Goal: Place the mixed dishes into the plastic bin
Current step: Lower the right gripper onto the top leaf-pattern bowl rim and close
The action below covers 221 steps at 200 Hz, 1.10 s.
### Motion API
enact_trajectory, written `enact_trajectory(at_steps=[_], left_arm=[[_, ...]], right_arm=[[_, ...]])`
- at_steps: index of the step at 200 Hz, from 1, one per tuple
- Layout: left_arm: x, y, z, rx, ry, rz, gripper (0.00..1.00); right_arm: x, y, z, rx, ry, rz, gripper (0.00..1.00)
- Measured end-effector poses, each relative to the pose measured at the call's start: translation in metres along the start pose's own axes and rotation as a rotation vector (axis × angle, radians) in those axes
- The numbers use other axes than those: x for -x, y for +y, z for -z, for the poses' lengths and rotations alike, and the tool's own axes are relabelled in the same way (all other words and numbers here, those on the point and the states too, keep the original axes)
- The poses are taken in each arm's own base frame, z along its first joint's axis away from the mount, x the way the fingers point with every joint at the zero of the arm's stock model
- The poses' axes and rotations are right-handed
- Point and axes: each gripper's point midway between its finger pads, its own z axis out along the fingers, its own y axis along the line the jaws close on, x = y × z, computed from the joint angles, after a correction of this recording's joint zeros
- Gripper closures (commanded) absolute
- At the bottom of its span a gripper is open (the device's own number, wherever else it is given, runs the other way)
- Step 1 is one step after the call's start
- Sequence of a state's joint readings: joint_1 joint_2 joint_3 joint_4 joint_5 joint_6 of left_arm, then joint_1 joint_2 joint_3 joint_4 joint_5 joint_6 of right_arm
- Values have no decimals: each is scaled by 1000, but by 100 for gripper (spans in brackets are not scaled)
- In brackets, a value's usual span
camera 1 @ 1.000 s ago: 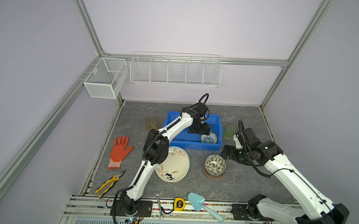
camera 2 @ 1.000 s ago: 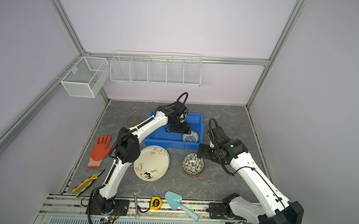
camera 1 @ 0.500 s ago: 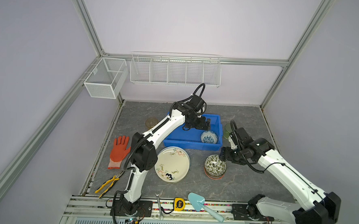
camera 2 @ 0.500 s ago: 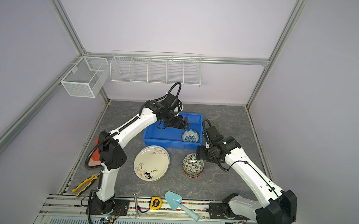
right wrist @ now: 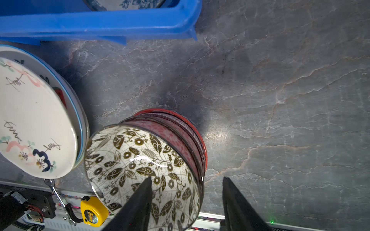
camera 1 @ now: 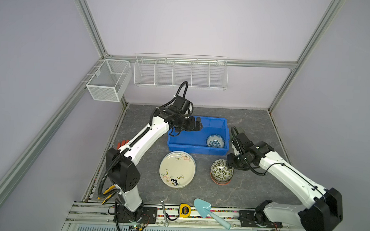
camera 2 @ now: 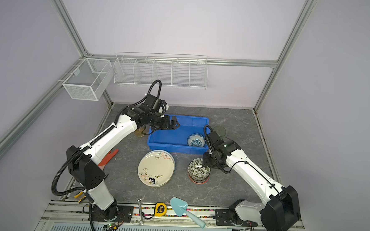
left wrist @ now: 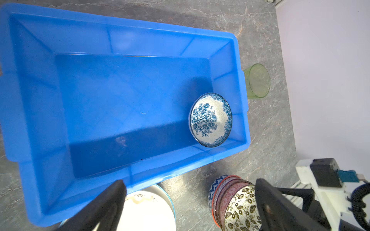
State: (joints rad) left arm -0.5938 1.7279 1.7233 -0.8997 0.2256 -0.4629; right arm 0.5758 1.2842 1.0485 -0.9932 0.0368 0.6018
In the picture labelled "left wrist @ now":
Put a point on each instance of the black white leaf bowl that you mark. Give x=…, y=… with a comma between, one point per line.
x=242, y=213

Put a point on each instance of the green glass cup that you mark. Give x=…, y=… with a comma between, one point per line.
x=257, y=81

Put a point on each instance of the blue plastic bin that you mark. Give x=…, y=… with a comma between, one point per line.
x=88, y=99

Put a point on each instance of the floral cream plate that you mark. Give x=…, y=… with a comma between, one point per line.
x=150, y=209

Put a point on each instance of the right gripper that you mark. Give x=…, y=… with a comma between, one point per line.
x=338, y=191

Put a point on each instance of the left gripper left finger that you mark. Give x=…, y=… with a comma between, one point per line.
x=103, y=213

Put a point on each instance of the blue floral bowl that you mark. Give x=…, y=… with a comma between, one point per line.
x=210, y=120

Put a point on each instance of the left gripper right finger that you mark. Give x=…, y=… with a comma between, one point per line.
x=278, y=213

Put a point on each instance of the red striped bowl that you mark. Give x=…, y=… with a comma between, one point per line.
x=222, y=190

